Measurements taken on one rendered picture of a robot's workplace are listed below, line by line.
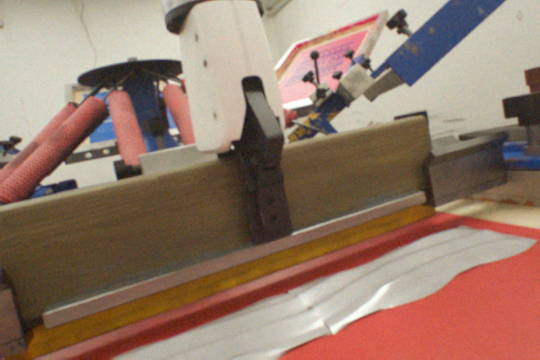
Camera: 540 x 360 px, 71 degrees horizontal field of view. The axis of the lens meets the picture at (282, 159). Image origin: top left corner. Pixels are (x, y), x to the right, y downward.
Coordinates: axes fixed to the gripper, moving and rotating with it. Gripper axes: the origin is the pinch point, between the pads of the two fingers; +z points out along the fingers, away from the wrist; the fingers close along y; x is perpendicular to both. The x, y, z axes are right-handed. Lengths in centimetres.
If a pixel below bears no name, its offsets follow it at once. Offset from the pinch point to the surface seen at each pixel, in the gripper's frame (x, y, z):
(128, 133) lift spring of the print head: -6, -53, -11
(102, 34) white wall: 1, -414, -139
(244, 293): -2.5, 0.7, 5.9
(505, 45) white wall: 200, -119, -26
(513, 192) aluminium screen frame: 25.2, 3.3, 4.8
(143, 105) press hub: 0, -81, -19
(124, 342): -11.2, 1.5, 5.8
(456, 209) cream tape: 21.6, -0.7, 6.0
